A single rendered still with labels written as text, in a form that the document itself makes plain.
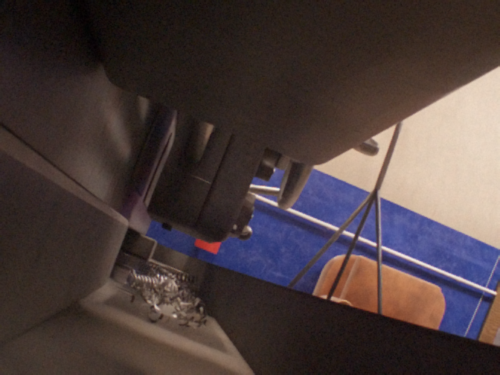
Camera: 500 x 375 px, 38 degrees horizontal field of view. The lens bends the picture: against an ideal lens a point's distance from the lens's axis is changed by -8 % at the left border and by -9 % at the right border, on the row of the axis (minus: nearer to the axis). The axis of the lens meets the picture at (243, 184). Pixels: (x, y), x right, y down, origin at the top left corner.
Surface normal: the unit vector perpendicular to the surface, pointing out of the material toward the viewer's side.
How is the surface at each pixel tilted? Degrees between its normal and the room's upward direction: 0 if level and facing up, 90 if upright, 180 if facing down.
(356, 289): 96
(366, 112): 180
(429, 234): 90
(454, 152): 90
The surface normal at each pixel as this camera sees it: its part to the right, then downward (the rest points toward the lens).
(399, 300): 0.10, 0.00
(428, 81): -0.37, 0.92
